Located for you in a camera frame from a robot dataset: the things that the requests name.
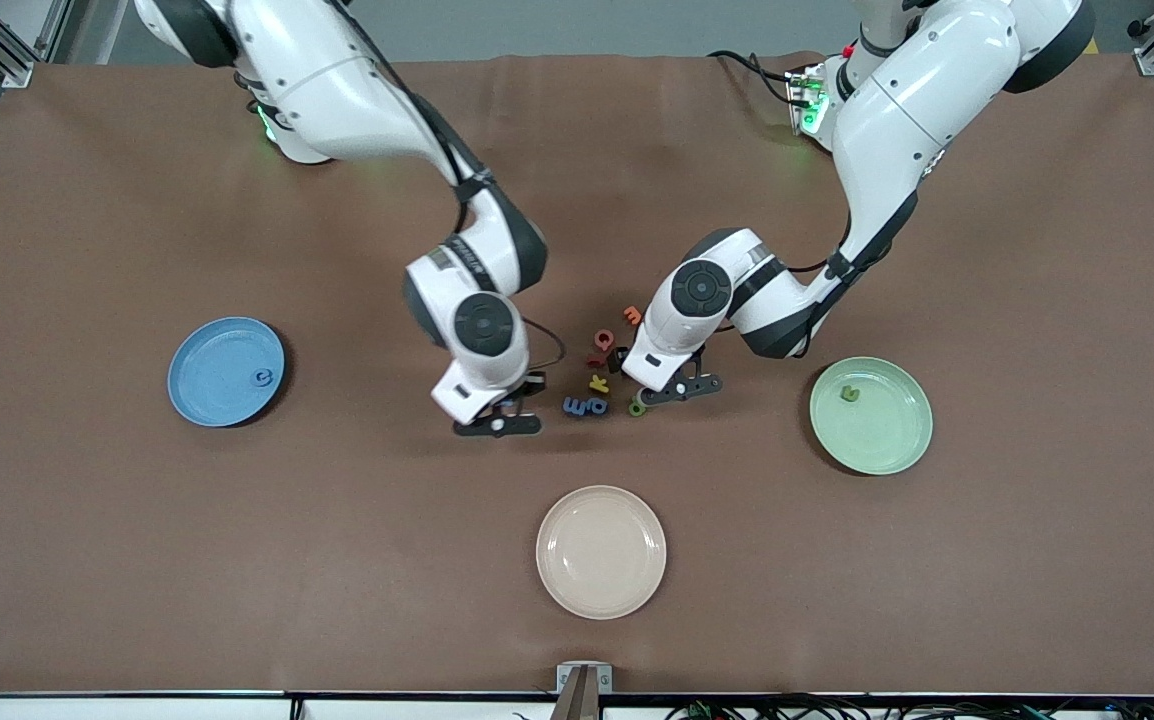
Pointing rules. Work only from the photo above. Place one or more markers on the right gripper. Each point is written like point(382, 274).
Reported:
point(533, 381)

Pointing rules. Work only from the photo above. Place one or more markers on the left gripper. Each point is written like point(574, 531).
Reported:
point(620, 359)

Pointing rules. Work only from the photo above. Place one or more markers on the green foam letter P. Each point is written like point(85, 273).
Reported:
point(630, 407)

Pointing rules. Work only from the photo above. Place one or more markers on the blue foam letter M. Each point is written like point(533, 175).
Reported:
point(573, 405)

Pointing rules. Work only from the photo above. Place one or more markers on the blue foam letter a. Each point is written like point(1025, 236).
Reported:
point(593, 407)

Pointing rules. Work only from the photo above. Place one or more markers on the blue foam letter G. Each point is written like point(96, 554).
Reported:
point(253, 378)

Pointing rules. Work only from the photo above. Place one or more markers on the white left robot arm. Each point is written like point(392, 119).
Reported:
point(897, 120)

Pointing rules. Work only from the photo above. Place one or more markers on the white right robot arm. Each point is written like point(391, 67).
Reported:
point(337, 80)

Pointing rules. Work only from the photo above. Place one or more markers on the yellow foam letter K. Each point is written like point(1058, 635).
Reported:
point(599, 384)

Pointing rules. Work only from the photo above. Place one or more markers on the orange foam letter E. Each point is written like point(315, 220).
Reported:
point(633, 316)

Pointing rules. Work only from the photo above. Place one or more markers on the pink foam letter Q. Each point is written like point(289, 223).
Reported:
point(598, 338)

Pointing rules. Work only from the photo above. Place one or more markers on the beige plate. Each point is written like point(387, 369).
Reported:
point(601, 552)

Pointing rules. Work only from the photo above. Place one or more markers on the green plate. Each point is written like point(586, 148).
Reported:
point(877, 430)

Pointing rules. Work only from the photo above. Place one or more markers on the blue plate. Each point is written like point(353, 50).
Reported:
point(217, 375)

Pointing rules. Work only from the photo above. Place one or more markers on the brown table cover sheet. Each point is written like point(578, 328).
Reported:
point(237, 560)

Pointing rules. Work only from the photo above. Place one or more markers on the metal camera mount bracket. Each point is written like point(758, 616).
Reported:
point(584, 690)

